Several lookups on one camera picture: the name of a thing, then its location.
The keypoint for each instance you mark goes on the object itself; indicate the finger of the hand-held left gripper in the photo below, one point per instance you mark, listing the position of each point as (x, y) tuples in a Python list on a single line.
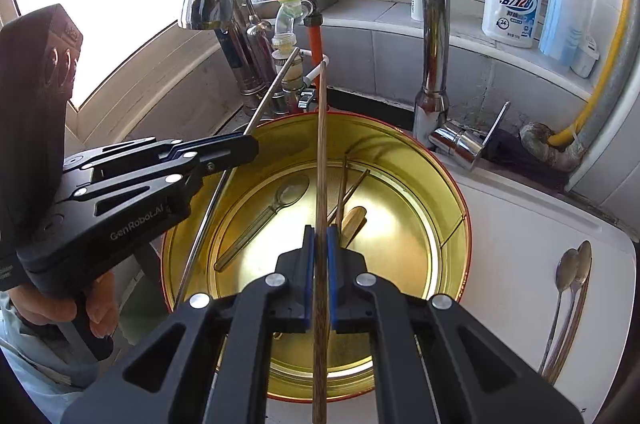
[(230, 161), (225, 144)]

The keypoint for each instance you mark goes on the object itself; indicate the chrome kitchen faucet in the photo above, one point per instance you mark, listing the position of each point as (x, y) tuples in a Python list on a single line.
[(432, 29)]

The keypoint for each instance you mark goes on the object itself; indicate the clear tap water filter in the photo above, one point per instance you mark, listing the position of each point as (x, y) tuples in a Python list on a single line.
[(287, 4)]

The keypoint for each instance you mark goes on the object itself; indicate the long metal spoon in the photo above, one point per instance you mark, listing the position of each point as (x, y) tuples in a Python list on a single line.
[(583, 261), (566, 269)]

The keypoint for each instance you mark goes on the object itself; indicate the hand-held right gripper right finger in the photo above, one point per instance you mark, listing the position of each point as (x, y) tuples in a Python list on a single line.
[(334, 284)]

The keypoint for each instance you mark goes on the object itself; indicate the white plastic board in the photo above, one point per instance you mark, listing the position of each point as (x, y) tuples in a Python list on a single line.
[(510, 254)]

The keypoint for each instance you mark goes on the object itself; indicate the round gold tin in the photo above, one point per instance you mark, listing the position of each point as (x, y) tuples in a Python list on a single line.
[(400, 214)]

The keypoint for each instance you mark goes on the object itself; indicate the person's left hand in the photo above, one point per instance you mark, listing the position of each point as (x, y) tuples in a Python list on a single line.
[(100, 304)]

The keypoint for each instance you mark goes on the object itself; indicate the small white container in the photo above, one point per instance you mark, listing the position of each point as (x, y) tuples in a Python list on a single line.
[(585, 56)]

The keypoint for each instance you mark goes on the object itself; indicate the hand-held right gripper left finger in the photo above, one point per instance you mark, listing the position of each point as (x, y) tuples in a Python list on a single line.
[(309, 284)]

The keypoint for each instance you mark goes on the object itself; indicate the chrome wall tap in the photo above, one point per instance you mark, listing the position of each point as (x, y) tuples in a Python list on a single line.
[(250, 54)]

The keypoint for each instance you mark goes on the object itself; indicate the orange pipe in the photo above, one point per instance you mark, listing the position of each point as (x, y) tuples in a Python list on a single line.
[(316, 44)]

